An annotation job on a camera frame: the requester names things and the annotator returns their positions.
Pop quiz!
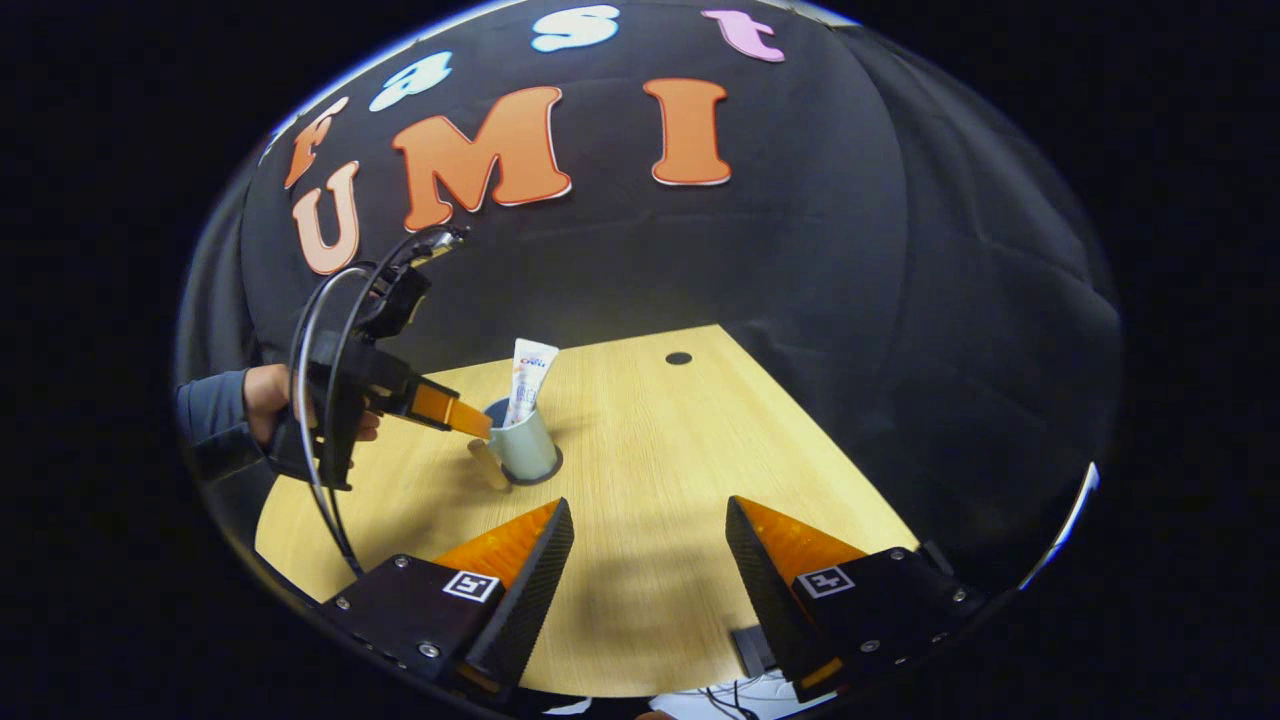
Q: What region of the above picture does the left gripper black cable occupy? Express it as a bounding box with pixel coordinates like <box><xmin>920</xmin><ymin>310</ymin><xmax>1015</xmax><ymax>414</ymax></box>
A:
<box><xmin>288</xmin><ymin>262</ymin><xmax>381</xmax><ymax>579</ymax></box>

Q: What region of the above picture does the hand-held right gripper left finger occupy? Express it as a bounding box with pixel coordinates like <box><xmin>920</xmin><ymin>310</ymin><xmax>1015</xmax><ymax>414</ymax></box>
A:
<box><xmin>318</xmin><ymin>497</ymin><xmax>576</xmax><ymax>704</ymax></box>

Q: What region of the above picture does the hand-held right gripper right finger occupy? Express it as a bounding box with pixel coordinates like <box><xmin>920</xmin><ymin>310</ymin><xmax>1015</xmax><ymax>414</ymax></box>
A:
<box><xmin>725</xmin><ymin>495</ymin><xmax>988</xmax><ymax>704</ymax></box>

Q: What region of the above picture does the dark round coaster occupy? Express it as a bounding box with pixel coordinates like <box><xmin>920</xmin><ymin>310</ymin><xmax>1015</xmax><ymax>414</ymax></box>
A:
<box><xmin>497</xmin><ymin>445</ymin><xmax>564</xmax><ymax>488</ymax></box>

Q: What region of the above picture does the small black box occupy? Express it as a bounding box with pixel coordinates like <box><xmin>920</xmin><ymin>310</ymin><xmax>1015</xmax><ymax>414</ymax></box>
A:
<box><xmin>730</xmin><ymin>625</ymin><xmax>781</xmax><ymax>679</ymax></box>

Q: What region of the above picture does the pale blue cup wooden handle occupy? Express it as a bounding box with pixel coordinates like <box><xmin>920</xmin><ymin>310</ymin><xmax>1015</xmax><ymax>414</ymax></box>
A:
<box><xmin>468</xmin><ymin>397</ymin><xmax>561</xmax><ymax>493</ymax></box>

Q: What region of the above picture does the thin black cable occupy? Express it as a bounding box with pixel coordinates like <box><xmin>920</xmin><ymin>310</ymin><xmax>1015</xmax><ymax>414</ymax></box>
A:
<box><xmin>700</xmin><ymin>680</ymin><xmax>791</xmax><ymax>720</ymax></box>

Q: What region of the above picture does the white toothpaste tube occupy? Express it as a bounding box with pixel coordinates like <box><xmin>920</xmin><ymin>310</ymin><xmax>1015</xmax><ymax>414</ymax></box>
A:
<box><xmin>502</xmin><ymin>338</ymin><xmax>561</xmax><ymax>428</ymax></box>

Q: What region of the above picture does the wooden desktop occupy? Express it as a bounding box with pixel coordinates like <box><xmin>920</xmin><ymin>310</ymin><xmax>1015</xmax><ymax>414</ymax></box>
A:
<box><xmin>255</xmin><ymin>323</ymin><xmax>921</xmax><ymax>699</ymax></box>

